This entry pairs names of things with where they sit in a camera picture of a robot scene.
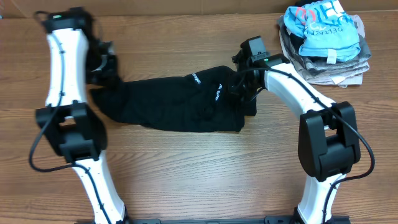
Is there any beige folded garment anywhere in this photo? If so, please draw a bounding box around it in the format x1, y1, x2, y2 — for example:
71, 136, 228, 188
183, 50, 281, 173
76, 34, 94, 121
279, 14, 371, 89

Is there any black polo shirt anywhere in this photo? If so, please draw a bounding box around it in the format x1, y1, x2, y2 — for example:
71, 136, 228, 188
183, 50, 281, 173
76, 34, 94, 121
90, 66, 257, 133

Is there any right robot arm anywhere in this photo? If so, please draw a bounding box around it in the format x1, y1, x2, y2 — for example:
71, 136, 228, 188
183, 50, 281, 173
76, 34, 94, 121
229, 52, 361, 223

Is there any grey folded garment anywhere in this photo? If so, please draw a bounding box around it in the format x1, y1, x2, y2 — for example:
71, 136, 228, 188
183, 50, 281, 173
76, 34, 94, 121
277, 16, 371, 79

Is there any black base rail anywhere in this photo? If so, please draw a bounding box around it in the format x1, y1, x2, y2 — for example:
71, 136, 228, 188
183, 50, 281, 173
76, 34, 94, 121
74, 214, 352, 224

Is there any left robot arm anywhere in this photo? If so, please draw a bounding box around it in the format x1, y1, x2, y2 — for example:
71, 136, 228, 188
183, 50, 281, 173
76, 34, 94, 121
29, 7, 129, 223

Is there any light blue printed t-shirt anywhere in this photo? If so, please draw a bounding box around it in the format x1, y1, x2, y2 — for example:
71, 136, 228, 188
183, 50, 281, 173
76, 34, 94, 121
283, 1, 361, 64

